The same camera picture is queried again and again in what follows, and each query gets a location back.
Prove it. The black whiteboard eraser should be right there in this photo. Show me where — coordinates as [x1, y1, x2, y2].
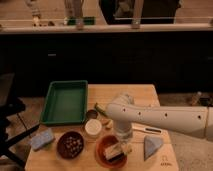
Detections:
[103, 143, 123, 162]

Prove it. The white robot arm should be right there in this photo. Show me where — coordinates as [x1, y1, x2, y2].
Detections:
[105, 94, 213, 143]

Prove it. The red orange bowl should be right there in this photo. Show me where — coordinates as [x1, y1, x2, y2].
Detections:
[95, 135, 127, 169]

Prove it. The dark bowl with nuts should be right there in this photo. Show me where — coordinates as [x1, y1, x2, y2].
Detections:
[57, 131, 84, 159]

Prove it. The grey triangular cloth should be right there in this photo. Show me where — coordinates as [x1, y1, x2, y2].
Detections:
[144, 136, 163, 160]

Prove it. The white round container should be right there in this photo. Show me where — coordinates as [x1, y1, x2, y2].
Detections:
[85, 119, 102, 137]

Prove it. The small dark round cup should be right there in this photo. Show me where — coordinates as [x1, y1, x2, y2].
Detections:
[86, 109, 98, 120]

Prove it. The green pepper toy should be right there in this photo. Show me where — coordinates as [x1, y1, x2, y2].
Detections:
[94, 103, 107, 117]

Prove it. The green plastic tray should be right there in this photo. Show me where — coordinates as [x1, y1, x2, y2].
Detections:
[40, 80, 88, 125]

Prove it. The blue sponge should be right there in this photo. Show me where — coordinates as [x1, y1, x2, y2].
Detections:
[30, 129, 55, 151]

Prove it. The black chair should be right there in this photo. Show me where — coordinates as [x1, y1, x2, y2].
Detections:
[0, 73, 40, 168]

